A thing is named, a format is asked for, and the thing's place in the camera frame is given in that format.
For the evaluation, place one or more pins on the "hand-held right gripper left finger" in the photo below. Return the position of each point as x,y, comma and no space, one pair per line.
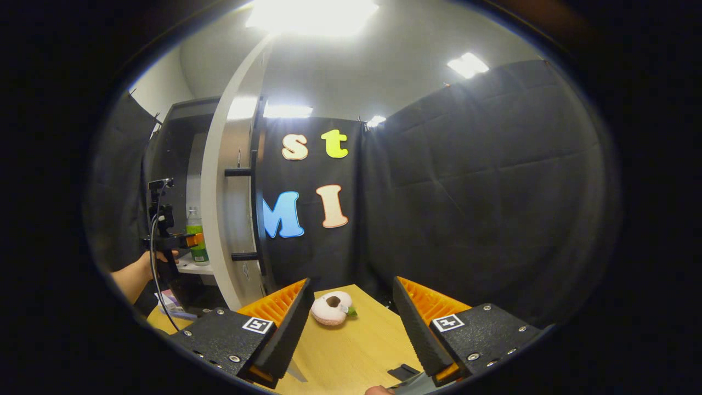
290,329

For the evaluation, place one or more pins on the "lavender book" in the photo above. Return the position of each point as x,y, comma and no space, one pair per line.
184,315

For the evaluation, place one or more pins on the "black backdrop cloth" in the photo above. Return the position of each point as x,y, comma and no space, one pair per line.
482,192

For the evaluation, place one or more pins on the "pink book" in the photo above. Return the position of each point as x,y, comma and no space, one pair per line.
171,299

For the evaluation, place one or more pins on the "large ceiling light panel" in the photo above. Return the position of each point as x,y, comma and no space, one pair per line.
312,16

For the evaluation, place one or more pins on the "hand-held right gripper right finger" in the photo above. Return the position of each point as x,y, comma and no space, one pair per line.
417,329

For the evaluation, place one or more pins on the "light grey cabinet door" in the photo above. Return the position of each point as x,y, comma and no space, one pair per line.
214,208

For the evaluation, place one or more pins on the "dark grey cabinet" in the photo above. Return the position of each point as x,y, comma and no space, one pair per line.
170,142

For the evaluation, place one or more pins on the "small black flat object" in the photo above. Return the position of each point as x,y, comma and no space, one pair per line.
403,372

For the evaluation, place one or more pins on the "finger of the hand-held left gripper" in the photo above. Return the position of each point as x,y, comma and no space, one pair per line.
194,240

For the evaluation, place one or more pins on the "green label bottle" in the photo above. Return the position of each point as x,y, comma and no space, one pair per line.
200,255

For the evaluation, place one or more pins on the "pink plush toy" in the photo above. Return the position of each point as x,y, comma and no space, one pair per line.
329,315

